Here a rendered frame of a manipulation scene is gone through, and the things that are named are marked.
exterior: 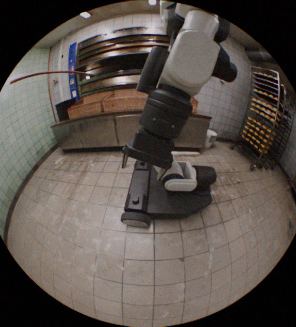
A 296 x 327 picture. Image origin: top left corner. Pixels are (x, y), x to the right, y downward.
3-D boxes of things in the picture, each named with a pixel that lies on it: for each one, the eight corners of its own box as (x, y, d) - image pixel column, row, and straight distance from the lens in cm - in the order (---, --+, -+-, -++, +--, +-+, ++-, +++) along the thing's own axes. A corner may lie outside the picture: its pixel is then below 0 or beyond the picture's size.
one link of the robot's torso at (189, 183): (187, 172, 81) (192, 160, 73) (193, 192, 70) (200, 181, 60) (162, 171, 77) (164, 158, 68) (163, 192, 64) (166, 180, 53)
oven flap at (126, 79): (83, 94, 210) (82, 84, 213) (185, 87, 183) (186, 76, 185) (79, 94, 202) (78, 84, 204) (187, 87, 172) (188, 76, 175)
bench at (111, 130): (77, 140, 244) (69, 115, 233) (188, 138, 199) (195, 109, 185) (61, 154, 210) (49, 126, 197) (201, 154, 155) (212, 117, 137)
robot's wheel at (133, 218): (150, 221, 78) (151, 213, 59) (150, 227, 77) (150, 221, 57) (124, 218, 80) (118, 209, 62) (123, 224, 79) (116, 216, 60)
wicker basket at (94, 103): (86, 111, 202) (83, 97, 201) (113, 106, 175) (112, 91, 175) (69, 119, 165) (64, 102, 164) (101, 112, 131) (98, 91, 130)
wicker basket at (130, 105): (115, 106, 174) (113, 90, 173) (149, 105, 165) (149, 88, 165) (103, 112, 129) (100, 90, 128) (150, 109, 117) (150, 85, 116)
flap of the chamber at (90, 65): (74, 70, 204) (80, 72, 217) (191, 58, 175) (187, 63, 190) (74, 69, 205) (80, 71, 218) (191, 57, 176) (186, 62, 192)
